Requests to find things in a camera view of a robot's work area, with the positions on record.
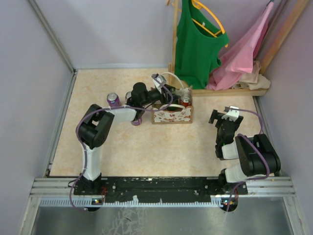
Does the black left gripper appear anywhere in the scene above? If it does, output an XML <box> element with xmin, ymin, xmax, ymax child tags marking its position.
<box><xmin>141</xmin><ymin>84</ymin><xmax>181</xmax><ymax>107</ymax></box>

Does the green glass bottle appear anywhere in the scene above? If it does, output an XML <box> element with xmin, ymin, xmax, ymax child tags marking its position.
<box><xmin>166</xmin><ymin>104</ymin><xmax>182</xmax><ymax>112</ymax></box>

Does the red coke can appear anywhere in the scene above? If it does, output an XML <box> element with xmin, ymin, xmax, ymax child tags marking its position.
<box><xmin>125</xmin><ymin>92</ymin><xmax>132</xmax><ymax>102</ymax></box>
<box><xmin>179</xmin><ymin>94</ymin><xmax>192</xmax><ymax>107</ymax></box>

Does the purple Fanta can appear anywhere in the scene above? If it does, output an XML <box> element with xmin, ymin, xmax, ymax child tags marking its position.
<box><xmin>107</xmin><ymin>93</ymin><xmax>121</xmax><ymax>107</ymax></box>
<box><xmin>131</xmin><ymin>117</ymin><xmax>142</xmax><ymax>126</ymax></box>

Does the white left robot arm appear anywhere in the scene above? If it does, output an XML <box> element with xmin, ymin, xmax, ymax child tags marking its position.
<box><xmin>75</xmin><ymin>82</ymin><xmax>179</xmax><ymax>194</ymax></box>

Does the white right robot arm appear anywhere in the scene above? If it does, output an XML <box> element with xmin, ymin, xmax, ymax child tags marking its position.
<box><xmin>208</xmin><ymin>106</ymin><xmax>281</xmax><ymax>194</ymax></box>

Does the canvas bag with cat print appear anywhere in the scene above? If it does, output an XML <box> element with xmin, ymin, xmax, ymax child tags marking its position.
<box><xmin>152</xmin><ymin>72</ymin><xmax>194</xmax><ymax>124</ymax></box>

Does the wooden clothes rack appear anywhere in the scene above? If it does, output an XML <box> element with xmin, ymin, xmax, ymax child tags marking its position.
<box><xmin>168</xmin><ymin>0</ymin><xmax>311</xmax><ymax>97</ymax></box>

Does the beige cloth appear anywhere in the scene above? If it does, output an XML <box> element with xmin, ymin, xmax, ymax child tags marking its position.
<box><xmin>231</xmin><ymin>61</ymin><xmax>271</xmax><ymax>90</ymax></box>

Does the pink garment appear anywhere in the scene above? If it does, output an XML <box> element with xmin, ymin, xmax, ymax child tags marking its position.
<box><xmin>206</xmin><ymin>1</ymin><xmax>274</xmax><ymax>91</ymax></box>

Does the green tank top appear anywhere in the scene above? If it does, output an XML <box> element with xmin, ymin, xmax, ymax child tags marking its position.
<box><xmin>175</xmin><ymin>0</ymin><xmax>229</xmax><ymax>90</ymax></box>

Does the yellow clothes hanger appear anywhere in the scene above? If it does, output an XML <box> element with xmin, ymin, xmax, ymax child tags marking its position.
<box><xmin>190</xmin><ymin>0</ymin><xmax>226</xmax><ymax>39</ymax></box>

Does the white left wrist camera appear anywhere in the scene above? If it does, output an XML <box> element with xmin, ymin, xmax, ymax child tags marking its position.
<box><xmin>152</xmin><ymin>73</ymin><xmax>166</xmax><ymax>93</ymax></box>

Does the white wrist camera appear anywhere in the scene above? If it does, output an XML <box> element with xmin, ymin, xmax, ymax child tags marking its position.
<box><xmin>222</xmin><ymin>106</ymin><xmax>240</xmax><ymax>122</ymax></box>
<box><xmin>152</xmin><ymin>73</ymin><xmax>166</xmax><ymax>93</ymax></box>

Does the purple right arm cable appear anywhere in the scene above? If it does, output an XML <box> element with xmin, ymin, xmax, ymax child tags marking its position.
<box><xmin>225</xmin><ymin>109</ymin><xmax>271</xmax><ymax>213</ymax></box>

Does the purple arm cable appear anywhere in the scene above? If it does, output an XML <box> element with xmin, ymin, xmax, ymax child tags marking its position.
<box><xmin>225</xmin><ymin>109</ymin><xmax>271</xmax><ymax>213</ymax></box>
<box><xmin>68</xmin><ymin>75</ymin><xmax>174</xmax><ymax>213</ymax></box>

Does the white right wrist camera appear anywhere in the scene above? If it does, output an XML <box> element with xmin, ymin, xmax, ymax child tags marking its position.
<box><xmin>222</xmin><ymin>106</ymin><xmax>240</xmax><ymax>122</ymax></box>

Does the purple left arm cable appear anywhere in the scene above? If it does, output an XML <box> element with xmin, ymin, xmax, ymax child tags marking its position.
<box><xmin>68</xmin><ymin>75</ymin><xmax>174</xmax><ymax>213</ymax></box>

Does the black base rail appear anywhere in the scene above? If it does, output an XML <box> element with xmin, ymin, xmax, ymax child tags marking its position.
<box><xmin>74</xmin><ymin>176</ymin><xmax>236</xmax><ymax>203</ymax></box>

